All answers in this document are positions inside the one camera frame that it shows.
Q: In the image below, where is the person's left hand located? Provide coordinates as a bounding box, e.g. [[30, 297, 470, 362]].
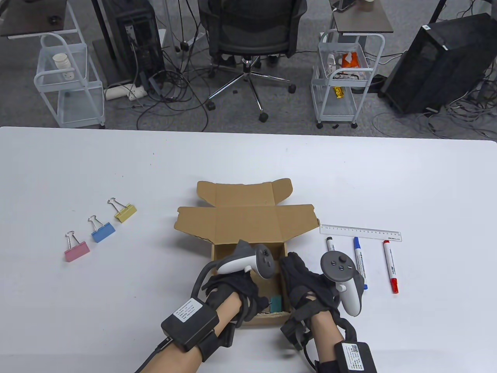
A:
[[202, 272, 270, 323]]

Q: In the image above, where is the person's right hand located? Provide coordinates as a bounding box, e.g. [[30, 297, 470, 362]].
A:
[[280, 251, 339, 317]]

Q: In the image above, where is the blue marker pen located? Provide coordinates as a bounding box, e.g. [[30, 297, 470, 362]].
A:
[[353, 236, 368, 290]]

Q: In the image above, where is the brown cardboard mailer box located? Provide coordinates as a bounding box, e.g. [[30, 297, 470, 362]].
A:
[[174, 178, 320, 327]]

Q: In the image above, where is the clear plastic ruler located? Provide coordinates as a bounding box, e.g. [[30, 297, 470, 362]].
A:
[[320, 225, 403, 242]]

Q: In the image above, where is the red marker pen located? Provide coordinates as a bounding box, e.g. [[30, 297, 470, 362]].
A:
[[383, 240, 400, 294]]

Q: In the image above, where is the yellow binder clip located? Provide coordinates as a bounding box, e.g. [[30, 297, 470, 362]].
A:
[[108, 197, 137, 223]]

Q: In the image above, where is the blue binder clip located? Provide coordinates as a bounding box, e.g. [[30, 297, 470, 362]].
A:
[[88, 216, 116, 244]]

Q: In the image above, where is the pink binder clip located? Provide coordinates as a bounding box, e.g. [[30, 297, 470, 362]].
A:
[[64, 231, 90, 263]]

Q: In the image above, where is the person's right forearm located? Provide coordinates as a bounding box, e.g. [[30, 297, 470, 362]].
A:
[[310, 311, 346, 373]]

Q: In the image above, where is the person's left forearm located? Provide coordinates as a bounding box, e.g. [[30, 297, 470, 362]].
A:
[[136, 291, 241, 373]]

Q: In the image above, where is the black wrist sensor box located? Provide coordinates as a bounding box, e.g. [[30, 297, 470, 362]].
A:
[[314, 341, 376, 373], [161, 297, 235, 362]]

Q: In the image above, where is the black mesh office chair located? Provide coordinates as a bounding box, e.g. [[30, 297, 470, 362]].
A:
[[198, 0, 308, 123]]

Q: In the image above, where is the open black computer tower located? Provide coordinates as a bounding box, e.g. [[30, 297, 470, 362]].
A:
[[102, 0, 167, 84]]

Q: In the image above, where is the grey white handheld controller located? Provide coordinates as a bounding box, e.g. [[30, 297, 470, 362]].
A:
[[192, 240, 274, 300], [320, 251, 367, 318]]

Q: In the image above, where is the white power strip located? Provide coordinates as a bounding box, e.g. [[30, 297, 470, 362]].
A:
[[105, 81, 147, 101]]

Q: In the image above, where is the black mesh computer tower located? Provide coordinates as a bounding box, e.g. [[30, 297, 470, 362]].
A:
[[381, 13, 497, 116]]

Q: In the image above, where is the small brown desk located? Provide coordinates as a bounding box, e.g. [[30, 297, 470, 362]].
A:
[[330, 0, 394, 34]]

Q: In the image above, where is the dark wooden desk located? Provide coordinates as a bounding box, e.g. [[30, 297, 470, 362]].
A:
[[0, 0, 68, 38]]

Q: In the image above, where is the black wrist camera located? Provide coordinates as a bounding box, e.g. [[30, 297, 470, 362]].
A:
[[280, 311, 311, 349]]

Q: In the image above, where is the black glove cable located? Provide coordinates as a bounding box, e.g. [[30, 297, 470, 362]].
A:
[[134, 338, 173, 373], [301, 346, 317, 371]]

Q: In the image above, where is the white wire utility cart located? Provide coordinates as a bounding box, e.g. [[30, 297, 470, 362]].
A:
[[33, 33, 106, 129], [311, 29, 386, 129]]

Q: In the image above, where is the tangle of black floor cables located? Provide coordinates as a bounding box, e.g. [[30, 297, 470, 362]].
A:
[[134, 70, 210, 132], [371, 78, 497, 140]]

